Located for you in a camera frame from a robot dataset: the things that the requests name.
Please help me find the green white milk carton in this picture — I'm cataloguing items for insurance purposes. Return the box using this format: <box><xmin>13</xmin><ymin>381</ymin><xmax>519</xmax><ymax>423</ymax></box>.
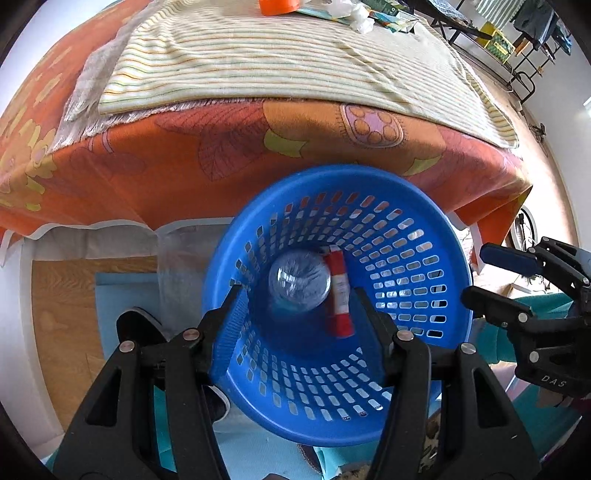
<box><xmin>363</xmin><ymin>0</ymin><xmax>414</xmax><ymax>19</ymax></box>

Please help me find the white tissue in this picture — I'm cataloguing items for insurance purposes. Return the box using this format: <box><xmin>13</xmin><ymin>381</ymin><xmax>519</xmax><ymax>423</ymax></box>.
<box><xmin>324</xmin><ymin>0</ymin><xmax>375</xmax><ymax>34</ymax></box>

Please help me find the blue plastic perforated basket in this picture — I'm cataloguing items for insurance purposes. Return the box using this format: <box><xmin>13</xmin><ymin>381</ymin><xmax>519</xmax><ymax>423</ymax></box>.
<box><xmin>201</xmin><ymin>165</ymin><xmax>472</xmax><ymax>447</ymax></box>

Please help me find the red snack tube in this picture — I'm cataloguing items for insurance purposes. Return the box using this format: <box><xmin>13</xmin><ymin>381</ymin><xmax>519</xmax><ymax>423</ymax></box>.
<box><xmin>322</xmin><ymin>245</ymin><xmax>355</xmax><ymax>339</ymax></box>

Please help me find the clear plastic bag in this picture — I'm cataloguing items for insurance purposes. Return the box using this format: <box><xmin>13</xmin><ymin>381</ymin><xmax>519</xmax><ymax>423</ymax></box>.
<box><xmin>157</xmin><ymin>218</ymin><xmax>231</xmax><ymax>337</ymax></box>

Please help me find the clear plastic bottle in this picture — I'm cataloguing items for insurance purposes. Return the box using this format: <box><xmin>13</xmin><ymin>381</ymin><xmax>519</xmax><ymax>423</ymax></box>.
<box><xmin>267</xmin><ymin>250</ymin><xmax>331</xmax><ymax>313</ymax></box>

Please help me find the orange floral bed sheet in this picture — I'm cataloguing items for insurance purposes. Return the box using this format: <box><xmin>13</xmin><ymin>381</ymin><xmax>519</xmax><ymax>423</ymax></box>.
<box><xmin>1</xmin><ymin>1</ymin><xmax>532</xmax><ymax>248</ymax></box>

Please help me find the black folding chair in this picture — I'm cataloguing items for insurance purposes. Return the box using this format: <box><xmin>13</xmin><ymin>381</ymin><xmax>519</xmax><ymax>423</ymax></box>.
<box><xmin>404</xmin><ymin>0</ymin><xmax>493</xmax><ymax>43</ymax></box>

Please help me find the striped cream blanket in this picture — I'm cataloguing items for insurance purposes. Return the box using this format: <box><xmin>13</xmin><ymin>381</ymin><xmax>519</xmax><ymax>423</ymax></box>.
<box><xmin>98</xmin><ymin>1</ymin><xmax>519</xmax><ymax>149</ymax></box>

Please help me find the orange cup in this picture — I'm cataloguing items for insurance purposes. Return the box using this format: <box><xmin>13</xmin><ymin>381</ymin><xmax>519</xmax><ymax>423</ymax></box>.
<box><xmin>259</xmin><ymin>0</ymin><xmax>304</xmax><ymax>16</ymax></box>

